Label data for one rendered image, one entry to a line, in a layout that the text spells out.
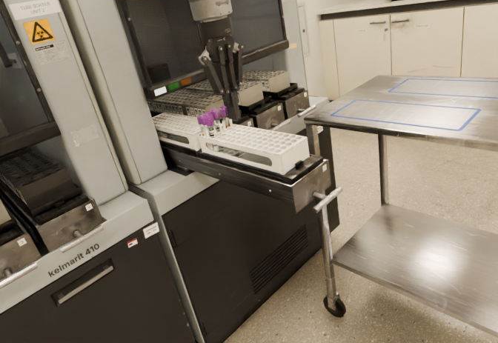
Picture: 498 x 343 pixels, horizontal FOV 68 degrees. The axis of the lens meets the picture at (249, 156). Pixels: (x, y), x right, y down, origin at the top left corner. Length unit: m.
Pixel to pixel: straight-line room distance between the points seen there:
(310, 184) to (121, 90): 0.56
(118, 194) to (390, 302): 1.10
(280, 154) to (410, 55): 2.48
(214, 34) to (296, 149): 0.31
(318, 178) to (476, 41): 2.30
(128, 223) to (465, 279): 1.00
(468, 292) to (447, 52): 2.09
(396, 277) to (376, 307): 0.31
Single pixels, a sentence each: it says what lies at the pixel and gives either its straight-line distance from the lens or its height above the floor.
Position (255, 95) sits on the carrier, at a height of 0.84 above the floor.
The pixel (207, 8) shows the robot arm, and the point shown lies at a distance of 0.83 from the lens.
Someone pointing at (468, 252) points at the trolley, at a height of 0.28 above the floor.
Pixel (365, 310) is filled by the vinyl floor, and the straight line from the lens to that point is 1.60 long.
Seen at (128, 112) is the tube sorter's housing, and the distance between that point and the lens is 1.06.
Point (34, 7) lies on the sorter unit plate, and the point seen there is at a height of 1.24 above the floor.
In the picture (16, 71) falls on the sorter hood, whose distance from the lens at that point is 0.96.
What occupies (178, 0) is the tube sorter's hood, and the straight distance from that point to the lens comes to 1.14.
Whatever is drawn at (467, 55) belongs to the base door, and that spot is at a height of 0.49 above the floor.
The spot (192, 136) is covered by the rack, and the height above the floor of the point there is 0.86.
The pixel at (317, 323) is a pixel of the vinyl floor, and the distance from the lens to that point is 1.56.
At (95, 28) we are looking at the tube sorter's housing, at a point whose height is 1.17.
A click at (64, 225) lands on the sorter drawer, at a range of 0.96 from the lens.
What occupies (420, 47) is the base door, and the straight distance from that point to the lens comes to 3.14.
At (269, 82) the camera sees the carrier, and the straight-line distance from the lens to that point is 1.38.
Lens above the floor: 1.19
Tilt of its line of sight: 24 degrees down
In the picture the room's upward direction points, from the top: 12 degrees counter-clockwise
